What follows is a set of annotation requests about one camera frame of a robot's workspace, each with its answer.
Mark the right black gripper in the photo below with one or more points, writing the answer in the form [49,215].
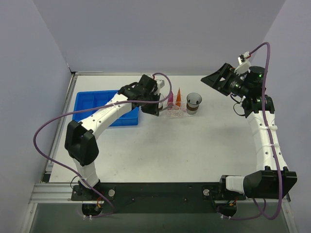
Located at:
[225,80]

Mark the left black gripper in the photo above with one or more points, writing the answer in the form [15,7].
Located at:
[150,103]

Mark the pink toothpaste tube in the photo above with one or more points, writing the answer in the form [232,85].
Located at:
[170,98]

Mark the white toothbrush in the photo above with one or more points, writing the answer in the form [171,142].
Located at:
[177,109]

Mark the orange toothpaste tube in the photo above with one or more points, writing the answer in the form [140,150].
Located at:
[178,98]

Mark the clear acrylic toothbrush holder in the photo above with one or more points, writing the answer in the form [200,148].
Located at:
[169,114]

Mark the clear brown-banded cup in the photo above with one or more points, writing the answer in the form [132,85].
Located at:
[193,102]

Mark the clear blue-tinted cup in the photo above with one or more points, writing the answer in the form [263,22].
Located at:
[160,105]

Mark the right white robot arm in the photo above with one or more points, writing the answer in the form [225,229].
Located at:
[272,178]

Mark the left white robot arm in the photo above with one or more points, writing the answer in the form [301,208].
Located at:
[81,137]

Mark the clear textured oval tray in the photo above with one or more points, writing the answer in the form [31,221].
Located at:
[178,109]

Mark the blue plastic bin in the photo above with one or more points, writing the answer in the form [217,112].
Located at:
[92,99]

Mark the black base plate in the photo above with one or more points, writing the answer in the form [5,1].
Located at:
[163,206]

